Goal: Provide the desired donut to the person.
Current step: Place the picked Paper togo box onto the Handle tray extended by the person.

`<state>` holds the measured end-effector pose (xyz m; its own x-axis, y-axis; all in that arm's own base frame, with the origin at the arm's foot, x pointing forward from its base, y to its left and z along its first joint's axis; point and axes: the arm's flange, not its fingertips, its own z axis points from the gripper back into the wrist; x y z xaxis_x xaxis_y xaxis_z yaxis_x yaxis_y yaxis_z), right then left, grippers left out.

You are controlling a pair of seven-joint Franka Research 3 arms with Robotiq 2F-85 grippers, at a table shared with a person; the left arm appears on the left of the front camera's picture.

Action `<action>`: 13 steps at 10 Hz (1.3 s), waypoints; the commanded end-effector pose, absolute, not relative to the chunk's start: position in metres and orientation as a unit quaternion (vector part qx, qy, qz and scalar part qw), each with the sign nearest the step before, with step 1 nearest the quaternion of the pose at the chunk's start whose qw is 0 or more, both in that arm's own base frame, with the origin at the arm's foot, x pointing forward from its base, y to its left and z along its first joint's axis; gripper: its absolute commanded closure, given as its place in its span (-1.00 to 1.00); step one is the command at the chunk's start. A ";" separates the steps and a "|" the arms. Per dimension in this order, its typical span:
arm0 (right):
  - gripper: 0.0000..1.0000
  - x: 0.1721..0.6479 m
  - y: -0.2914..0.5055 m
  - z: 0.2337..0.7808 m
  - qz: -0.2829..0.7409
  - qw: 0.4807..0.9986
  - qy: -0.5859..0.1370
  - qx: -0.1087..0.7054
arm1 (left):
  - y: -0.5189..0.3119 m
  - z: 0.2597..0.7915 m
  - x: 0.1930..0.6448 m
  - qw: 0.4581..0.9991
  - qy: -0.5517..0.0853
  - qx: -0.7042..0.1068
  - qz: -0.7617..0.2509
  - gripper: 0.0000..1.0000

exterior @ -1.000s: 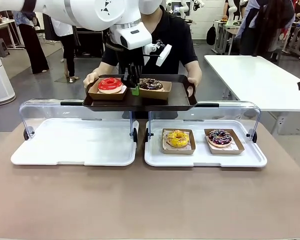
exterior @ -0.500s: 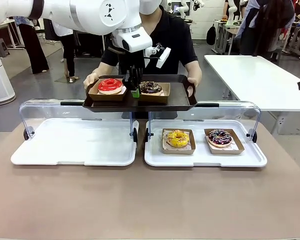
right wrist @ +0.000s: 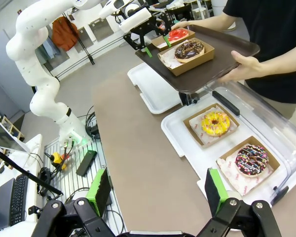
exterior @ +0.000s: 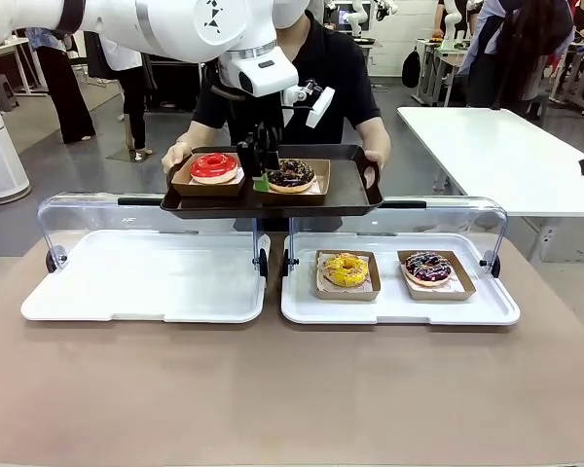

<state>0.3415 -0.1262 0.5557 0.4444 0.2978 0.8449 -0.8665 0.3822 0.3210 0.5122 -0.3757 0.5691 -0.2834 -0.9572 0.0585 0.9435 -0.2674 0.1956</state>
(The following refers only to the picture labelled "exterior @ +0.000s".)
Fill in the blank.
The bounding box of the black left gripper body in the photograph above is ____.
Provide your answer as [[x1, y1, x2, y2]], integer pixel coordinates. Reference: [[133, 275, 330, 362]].
[[251, 95, 285, 148]]

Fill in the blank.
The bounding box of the chocolate sprinkled donut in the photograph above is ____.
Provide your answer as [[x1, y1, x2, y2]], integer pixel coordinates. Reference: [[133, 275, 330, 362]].
[[266, 158, 317, 195]]

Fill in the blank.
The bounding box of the brown cardboard donut tray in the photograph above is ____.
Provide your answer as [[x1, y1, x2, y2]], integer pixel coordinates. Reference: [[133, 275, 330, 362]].
[[314, 249, 383, 301], [396, 249, 478, 301], [252, 158, 332, 206], [169, 153, 247, 198]]

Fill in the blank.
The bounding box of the red glazed donut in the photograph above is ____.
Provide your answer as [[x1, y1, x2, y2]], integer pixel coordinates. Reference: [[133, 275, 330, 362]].
[[190, 152, 239, 186]]

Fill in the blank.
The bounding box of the dark brown serving tray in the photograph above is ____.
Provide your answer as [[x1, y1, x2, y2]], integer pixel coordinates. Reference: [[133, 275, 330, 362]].
[[159, 144, 384, 218]]

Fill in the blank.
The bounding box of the person's right forearm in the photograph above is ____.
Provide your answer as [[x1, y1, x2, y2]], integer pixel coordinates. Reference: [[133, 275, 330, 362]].
[[177, 118, 225, 150]]

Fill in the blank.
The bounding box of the person's left forearm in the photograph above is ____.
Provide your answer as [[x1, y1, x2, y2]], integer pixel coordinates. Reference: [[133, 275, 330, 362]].
[[354, 116, 393, 160]]

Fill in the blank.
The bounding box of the person torso black shirt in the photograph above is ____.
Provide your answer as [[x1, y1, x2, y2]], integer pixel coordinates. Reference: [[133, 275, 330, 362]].
[[192, 9, 382, 233]]

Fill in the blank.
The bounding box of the yellow sprinkled donut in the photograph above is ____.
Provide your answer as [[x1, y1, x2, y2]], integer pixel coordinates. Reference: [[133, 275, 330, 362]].
[[323, 252, 370, 288]]

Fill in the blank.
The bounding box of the purple sprinkled donut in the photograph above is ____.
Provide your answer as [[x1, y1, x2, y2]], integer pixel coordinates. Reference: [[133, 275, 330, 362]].
[[404, 250, 453, 286]]

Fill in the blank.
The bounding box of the person's right hand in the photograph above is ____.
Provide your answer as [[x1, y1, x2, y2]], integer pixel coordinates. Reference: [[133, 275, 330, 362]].
[[161, 140, 195, 175]]

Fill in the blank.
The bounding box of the person's left hand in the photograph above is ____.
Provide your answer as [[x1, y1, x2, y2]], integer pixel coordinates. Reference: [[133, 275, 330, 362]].
[[363, 148, 388, 189]]

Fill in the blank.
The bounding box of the clear display lid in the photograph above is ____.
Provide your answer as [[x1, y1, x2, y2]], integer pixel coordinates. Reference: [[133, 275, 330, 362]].
[[282, 194, 510, 278], [37, 192, 270, 273]]

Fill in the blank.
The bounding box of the bystander in dark coat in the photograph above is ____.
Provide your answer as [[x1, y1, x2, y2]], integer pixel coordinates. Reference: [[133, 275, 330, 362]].
[[459, 0, 576, 121]]

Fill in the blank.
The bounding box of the bystander in white shirt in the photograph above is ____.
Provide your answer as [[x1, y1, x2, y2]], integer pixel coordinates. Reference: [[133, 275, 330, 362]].
[[99, 33, 155, 162]]

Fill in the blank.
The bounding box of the black backpack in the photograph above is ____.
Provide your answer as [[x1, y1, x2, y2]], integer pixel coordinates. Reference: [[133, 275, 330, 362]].
[[401, 46, 422, 89]]

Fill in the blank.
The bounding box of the white display tray base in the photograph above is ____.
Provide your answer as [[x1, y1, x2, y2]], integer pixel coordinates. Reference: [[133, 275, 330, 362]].
[[19, 228, 273, 324], [280, 231, 523, 326]]

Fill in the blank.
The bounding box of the white background desk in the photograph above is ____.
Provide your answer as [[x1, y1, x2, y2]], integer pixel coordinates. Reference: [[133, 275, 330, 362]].
[[415, 37, 468, 107]]

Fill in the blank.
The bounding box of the bystander in blue shirt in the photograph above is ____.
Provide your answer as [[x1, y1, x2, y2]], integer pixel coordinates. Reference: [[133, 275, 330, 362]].
[[28, 26, 97, 145]]

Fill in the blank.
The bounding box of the white cylindrical air purifier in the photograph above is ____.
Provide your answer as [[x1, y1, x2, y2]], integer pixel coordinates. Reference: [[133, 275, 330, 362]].
[[0, 72, 32, 201]]

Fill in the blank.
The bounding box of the grey plastic stool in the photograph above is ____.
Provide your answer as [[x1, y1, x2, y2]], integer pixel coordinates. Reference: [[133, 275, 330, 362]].
[[0, 73, 20, 113]]

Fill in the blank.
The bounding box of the white background table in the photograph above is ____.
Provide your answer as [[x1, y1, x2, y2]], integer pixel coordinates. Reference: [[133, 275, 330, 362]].
[[0, 37, 48, 98]]

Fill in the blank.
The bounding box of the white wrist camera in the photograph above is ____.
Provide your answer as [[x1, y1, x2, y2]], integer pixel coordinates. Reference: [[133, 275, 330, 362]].
[[281, 79, 336, 129]]

